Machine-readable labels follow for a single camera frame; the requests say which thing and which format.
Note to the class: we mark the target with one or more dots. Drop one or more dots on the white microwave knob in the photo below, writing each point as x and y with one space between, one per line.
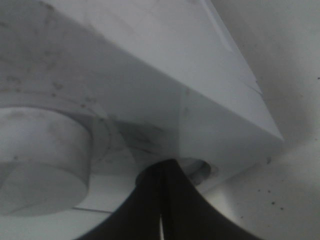
44 162

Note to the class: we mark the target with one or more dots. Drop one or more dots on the white microwave oven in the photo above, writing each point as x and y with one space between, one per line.
151 80

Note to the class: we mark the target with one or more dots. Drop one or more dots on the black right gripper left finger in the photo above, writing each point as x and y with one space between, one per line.
138 218

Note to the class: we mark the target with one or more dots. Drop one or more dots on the round microwave door button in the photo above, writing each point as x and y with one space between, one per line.
197 170

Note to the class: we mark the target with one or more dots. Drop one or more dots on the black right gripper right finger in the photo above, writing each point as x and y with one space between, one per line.
186 215

